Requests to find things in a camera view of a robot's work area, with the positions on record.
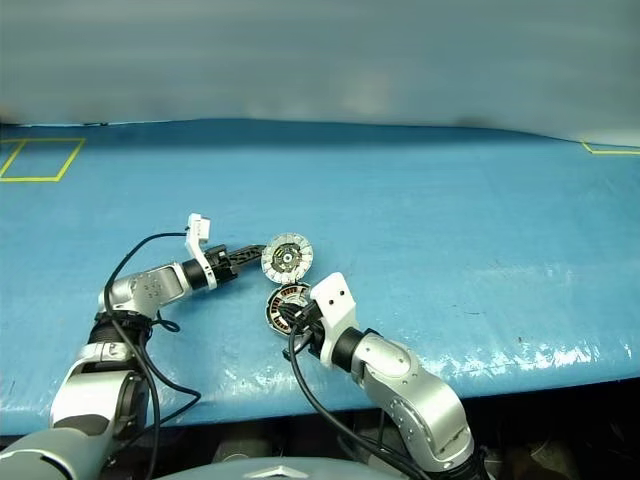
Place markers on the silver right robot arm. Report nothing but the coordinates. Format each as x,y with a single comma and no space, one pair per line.
415,390

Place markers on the grey robot torso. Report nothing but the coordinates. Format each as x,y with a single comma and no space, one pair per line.
280,472

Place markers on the small yellow tape rectangle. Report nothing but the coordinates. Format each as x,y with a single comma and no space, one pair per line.
615,151

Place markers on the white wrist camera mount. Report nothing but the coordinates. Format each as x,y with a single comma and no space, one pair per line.
335,300
197,235

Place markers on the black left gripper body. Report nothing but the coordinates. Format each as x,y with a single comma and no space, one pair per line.
222,261

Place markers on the grey rounded shape under table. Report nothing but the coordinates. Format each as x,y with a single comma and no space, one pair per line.
240,450

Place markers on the silver motor rotor disc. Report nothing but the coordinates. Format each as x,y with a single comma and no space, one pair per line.
287,257

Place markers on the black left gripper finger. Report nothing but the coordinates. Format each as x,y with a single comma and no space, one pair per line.
247,255

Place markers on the large yellow tape rectangle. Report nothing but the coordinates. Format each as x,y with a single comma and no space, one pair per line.
30,178

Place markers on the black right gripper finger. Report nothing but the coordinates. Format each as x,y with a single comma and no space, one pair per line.
290,316

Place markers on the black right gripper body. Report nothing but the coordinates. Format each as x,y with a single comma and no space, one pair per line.
312,320

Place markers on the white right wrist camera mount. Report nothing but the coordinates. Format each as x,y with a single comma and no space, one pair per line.
335,300

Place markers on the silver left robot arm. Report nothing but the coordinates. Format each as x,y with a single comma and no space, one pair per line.
150,287

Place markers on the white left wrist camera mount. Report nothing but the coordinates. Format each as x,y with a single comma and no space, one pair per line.
197,235

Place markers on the motor housing with copper windings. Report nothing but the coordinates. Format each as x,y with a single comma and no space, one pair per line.
287,292

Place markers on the blue table cover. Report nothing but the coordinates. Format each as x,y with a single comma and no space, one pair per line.
425,210

